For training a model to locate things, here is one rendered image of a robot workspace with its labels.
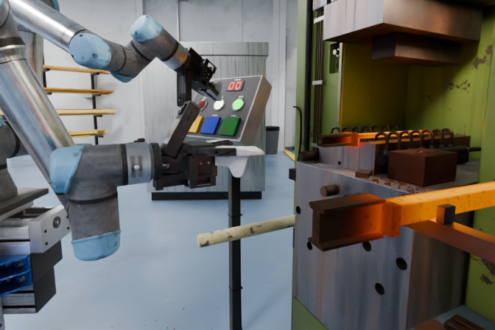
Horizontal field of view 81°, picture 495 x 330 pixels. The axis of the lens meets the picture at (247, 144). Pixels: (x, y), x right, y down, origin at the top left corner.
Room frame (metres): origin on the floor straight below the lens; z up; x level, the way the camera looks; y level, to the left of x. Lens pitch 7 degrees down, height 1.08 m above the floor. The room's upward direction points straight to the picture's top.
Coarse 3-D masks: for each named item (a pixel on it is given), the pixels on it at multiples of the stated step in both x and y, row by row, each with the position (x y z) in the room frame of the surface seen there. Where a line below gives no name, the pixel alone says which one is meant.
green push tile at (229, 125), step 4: (224, 120) 1.10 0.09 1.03; (228, 120) 1.09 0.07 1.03; (232, 120) 1.08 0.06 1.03; (236, 120) 1.06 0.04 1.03; (224, 124) 1.09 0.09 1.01; (228, 124) 1.07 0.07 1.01; (232, 124) 1.06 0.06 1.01; (236, 124) 1.05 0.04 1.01; (220, 128) 1.09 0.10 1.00; (224, 128) 1.08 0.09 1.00; (228, 128) 1.07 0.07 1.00; (232, 128) 1.05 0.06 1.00; (236, 128) 1.05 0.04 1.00; (220, 132) 1.08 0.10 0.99; (224, 132) 1.07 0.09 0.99; (228, 132) 1.06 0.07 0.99; (232, 132) 1.04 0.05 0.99
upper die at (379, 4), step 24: (360, 0) 0.75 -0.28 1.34; (384, 0) 0.69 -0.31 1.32; (408, 0) 0.73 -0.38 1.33; (432, 0) 0.77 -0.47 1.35; (456, 0) 0.81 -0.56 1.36; (336, 24) 0.82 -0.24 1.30; (360, 24) 0.74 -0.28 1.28; (384, 24) 0.70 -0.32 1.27; (408, 24) 0.73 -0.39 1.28; (432, 24) 0.77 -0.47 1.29; (456, 24) 0.82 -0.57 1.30; (480, 24) 0.87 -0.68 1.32
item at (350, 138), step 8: (320, 136) 0.71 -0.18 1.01; (328, 136) 0.70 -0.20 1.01; (336, 136) 0.71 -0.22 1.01; (344, 136) 0.73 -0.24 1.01; (352, 136) 0.74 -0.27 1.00; (360, 136) 0.75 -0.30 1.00; (368, 136) 0.76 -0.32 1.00; (320, 144) 0.71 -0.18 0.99; (328, 144) 0.70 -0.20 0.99; (336, 144) 0.71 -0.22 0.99; (344, 144) 0.73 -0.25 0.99; (352, 144) 0.74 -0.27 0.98
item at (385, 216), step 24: (432, 192) 0.36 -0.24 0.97; (456, 192) 0.36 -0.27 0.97; (480, 192) 0.36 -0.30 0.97; (312, 216) 0.29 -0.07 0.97; (336, 216) 0.29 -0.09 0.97; (360, 216) 0.30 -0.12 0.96; (384, 216) 0.30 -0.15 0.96; (408, 216) 0.31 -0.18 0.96; (432, 216) 0.33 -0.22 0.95; (312, 240) 0.29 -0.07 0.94; (336, 240) 0.28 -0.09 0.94; (360, 240) 0.29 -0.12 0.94
